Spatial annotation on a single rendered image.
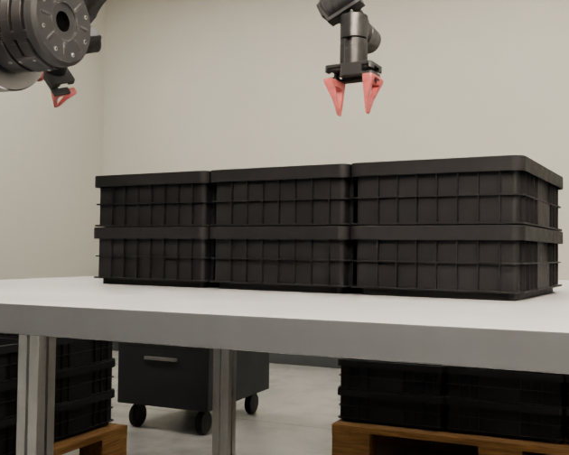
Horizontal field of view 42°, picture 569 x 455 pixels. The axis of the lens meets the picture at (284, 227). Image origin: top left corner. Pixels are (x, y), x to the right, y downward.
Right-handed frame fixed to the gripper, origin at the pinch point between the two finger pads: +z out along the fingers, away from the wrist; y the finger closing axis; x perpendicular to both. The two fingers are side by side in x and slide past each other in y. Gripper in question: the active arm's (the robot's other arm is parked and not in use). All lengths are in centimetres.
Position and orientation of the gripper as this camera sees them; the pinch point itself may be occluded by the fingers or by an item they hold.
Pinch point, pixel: (353, 110)
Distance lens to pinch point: 156.3
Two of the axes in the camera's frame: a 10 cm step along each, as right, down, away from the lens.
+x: -4.8, -0.5, -8.8
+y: -8.8, 0.1, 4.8
